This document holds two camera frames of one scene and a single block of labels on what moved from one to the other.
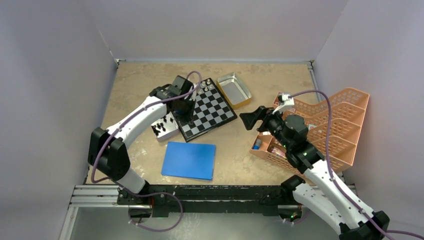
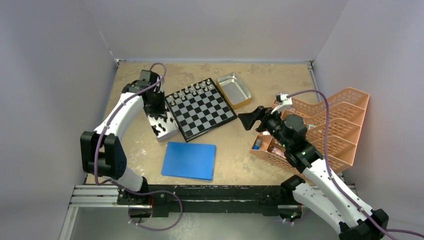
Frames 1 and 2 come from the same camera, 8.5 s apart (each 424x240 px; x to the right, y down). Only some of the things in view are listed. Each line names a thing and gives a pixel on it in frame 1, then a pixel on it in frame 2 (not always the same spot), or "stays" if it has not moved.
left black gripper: x=188 y=118 to x=161 y=110
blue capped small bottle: x=258 y=143 stays
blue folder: x=189 y=160 stays
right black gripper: x=268 y=115 stays
